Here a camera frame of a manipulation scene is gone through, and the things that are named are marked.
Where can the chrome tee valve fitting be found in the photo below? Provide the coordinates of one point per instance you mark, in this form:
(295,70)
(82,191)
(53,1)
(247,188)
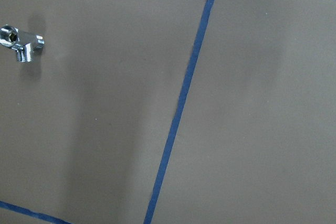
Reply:
(23,43)

